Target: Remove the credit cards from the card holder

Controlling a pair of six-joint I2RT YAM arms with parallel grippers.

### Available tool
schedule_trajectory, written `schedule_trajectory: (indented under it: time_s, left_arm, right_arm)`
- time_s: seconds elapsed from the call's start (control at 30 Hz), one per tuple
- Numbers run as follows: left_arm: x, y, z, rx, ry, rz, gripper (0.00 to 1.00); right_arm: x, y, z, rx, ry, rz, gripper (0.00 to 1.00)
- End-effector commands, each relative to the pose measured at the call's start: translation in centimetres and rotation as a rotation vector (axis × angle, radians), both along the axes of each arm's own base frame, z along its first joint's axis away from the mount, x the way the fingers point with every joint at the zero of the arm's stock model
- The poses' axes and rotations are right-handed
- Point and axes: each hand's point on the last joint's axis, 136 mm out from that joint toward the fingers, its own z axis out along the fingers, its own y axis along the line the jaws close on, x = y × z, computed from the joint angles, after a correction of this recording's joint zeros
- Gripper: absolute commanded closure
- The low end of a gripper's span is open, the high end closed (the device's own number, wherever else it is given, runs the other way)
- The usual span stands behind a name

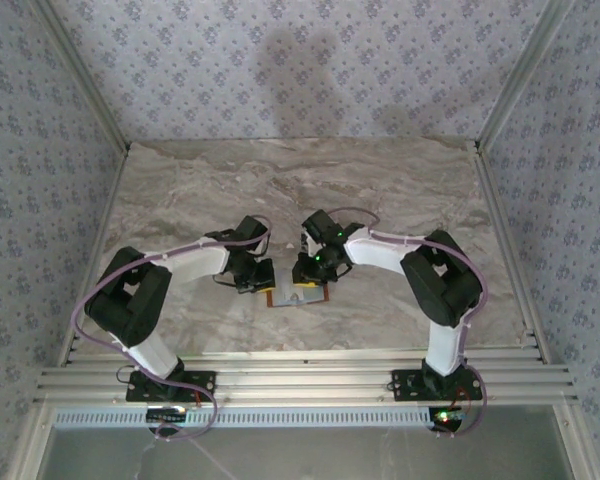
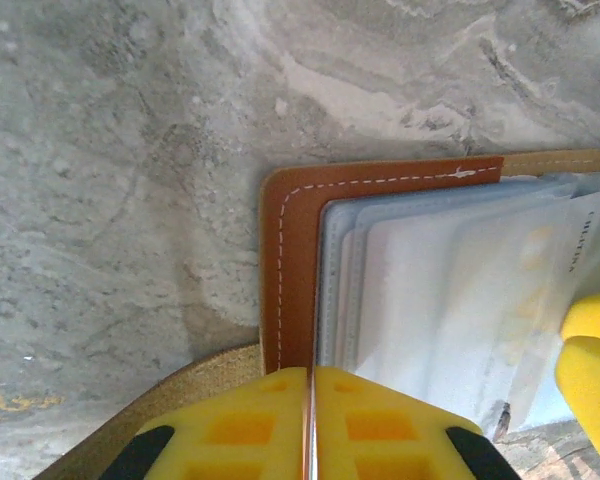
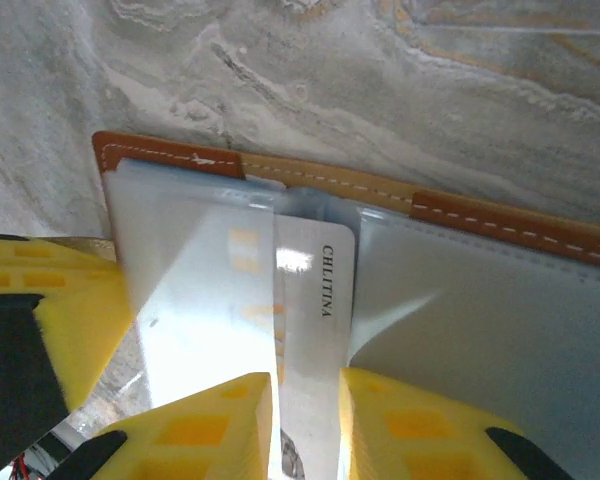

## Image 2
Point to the white card with gold print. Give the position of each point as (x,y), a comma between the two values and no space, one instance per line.
(585,235)

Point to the brown leather card holder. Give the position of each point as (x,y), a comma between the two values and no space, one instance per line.
(295,240)

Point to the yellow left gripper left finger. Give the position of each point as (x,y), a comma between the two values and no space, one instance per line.
(240,430)

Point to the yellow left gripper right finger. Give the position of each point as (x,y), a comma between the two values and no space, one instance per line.
(380,435)

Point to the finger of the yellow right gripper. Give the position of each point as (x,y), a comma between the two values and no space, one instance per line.
(597,400)
(597,317)

